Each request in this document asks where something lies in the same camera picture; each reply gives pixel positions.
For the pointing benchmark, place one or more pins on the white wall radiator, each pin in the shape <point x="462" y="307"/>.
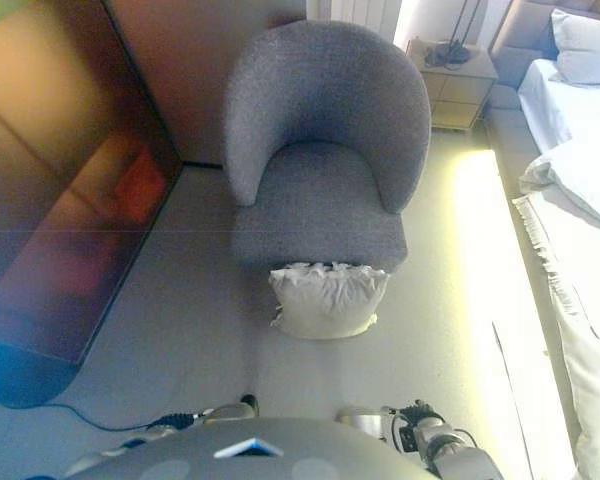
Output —
<point x="365" y="12"/>

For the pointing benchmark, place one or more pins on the beige wooden nightstand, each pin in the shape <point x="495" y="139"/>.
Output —
<point x="460" y="95"/>

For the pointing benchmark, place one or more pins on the grey robot torso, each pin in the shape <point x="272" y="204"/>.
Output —
<point x="220" y="457"/>

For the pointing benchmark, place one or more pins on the grey upholstered bed frame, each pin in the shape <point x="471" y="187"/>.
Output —
<point x="520" y="30"/>

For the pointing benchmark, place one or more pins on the white bed pillow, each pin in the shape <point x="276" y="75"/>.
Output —
<point x="590" y="50"/>

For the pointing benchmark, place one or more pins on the white mattress sheet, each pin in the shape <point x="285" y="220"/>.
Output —
<point x="565" y="110"/>

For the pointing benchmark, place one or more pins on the left silver robot leg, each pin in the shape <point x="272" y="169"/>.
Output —
<point x="237" y="409"/>

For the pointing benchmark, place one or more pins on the glossy brown wardrobe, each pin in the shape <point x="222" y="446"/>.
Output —
<point x="55" y="200"/>

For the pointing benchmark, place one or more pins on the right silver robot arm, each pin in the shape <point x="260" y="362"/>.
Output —
<point x="460" y="450"/>

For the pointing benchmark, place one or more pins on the white folded duvet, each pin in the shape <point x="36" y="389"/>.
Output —
<point x="575" y="185"/>

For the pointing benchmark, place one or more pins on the grey upholstered tub armchair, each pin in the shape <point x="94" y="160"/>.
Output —
<point x="325" y="100"/>

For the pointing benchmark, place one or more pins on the white bed cover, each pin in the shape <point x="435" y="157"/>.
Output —
<point x="597" y="400"/>

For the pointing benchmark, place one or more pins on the white fringed cushion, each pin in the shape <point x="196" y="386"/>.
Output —
<point x="325" y="305"/>

